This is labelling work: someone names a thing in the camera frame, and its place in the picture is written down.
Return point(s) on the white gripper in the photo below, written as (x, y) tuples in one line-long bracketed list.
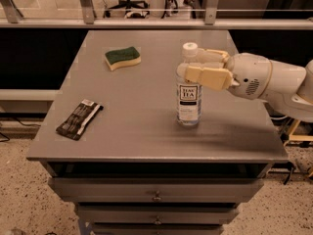
[(249, 72)]

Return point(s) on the clear blue-labelled plastic bottle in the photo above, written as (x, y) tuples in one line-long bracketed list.
[(188, 94)]

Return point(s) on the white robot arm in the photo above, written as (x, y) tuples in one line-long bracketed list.
[(287, 88)]

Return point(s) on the green and yellow sponge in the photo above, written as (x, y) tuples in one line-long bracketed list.
[(122, 58)]

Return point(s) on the yellow metal stand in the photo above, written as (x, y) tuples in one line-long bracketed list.
[(291, 135)]

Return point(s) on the grey drawer cabinet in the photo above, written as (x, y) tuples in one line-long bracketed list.
[(112, 144)]

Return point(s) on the top drawer knob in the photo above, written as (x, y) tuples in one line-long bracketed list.
[(157, 198)]

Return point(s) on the drawer knob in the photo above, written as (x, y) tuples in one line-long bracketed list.
[(157, 198), (157, 221)]

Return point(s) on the black snack wrapper packet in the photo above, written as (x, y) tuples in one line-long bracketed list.
[(74, 126)]

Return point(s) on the grey metal railing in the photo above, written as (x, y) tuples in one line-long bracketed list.
[(205, 14)]

